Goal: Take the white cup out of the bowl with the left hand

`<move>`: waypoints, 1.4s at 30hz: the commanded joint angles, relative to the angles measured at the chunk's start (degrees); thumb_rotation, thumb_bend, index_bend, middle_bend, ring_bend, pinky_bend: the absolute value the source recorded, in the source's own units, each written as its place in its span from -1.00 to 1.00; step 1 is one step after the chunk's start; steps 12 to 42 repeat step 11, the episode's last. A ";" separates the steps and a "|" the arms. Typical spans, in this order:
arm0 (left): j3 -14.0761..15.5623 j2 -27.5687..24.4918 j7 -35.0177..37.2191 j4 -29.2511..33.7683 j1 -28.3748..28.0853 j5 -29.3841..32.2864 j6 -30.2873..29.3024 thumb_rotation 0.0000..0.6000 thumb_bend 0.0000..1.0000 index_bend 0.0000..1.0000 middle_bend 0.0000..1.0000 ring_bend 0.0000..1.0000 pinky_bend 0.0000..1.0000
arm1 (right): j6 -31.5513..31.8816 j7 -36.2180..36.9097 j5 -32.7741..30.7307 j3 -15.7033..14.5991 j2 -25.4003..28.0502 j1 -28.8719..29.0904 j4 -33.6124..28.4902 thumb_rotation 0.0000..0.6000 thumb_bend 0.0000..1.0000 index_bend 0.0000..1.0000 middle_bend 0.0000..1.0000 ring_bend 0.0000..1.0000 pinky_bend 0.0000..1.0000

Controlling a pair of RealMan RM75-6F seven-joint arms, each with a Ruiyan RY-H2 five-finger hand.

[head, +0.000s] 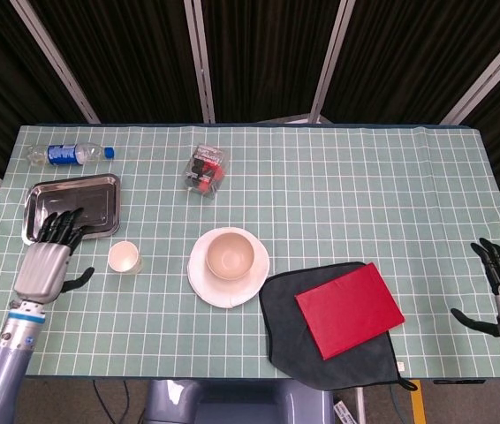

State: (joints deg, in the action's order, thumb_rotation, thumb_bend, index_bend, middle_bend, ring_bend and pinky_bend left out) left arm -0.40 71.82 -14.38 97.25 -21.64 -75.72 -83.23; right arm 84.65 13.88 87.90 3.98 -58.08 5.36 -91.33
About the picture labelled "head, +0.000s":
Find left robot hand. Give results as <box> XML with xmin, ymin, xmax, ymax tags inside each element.
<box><xmin>12</xmin><ymin>207</ymin><xmax>95</xmax><ymax>305</ymax></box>

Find white paper cup leaf print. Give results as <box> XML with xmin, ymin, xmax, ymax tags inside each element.
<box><xmin>107</xmin><ymin>240</ymin><xmax>141</xmax><ymax>274</ymax></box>

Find rectangular stainless steel tray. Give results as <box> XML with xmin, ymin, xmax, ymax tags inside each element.
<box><xmin>20</xmin><ymin>173</ymin><xmax>123</xmax><ymax>246</ymax></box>

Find beige bowl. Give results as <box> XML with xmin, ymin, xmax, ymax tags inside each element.
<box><xmin>205</xmin><ymin>231</ymin><xmax>256</xmax><ymax>280</ymax></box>

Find plastic water bottle blue label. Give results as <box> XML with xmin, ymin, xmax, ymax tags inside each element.
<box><xmin>27</xmin><ymin>143</ymin><xmax>116</xmax><ymax>168</ymax></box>

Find white plate with chipped rim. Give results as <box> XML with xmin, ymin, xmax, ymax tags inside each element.
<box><xmin>186</xmin><ymin>226</ymin><xmax>271</xmax><ymax>309</ymax></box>

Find red hardcover book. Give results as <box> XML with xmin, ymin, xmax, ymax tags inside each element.
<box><xmin>294</xmin><ymin>261</ymin><xmax>406</xmax><ymax>361</ymax></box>

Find clear plastic box red black items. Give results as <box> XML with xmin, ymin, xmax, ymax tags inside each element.
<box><xmin>183</xmin><ymin>141</ymin><xmax>231</xmax><ymax>203</ymax></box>

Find green white checked tablecloth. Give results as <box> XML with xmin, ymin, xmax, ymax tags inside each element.
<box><xmin>0</xmin><ymin>123</ymin><xmax>500</xmax><ymax>380</ymax></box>

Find dark grey cloth black edging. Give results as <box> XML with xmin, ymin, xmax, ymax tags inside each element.
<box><xmin>258</xmin><ymin>261</ymin><xmax>419</xmax><ymax>393</ymax></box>

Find robot torso base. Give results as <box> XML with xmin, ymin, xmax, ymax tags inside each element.
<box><xmin>142</xmin><ymin>378</ymin><xmax>336</xmax><ymax>424</ymax></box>

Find dark pleated curtain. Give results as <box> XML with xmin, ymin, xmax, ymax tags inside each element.
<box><xmin>0</xmin><ymin>0</ymin><xmax>500</xmax><ymax>226</ymax></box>

